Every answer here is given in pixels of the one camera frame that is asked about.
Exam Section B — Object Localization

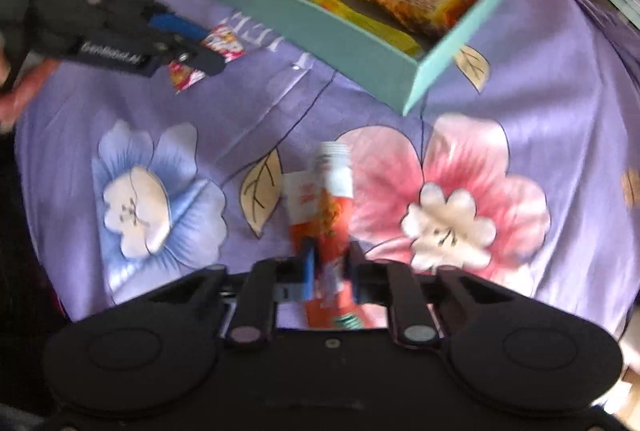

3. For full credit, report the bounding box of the small red white candy packet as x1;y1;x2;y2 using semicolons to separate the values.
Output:
168;24;245;93

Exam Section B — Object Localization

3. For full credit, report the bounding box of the orange white long snack packet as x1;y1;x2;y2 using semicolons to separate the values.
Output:
282;142;375;330

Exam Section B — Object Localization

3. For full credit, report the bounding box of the person's left hand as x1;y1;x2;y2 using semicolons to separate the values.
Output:
1;53;60;134

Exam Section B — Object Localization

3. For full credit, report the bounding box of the yellow snack packet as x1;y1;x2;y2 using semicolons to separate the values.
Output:
308;0;422;58

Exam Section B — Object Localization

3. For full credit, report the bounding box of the purple floral cloth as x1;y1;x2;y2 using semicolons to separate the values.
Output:
14;0;639;330

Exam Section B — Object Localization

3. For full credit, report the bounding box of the mint green cardboard box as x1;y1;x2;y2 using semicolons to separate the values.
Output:
216;0;503;115

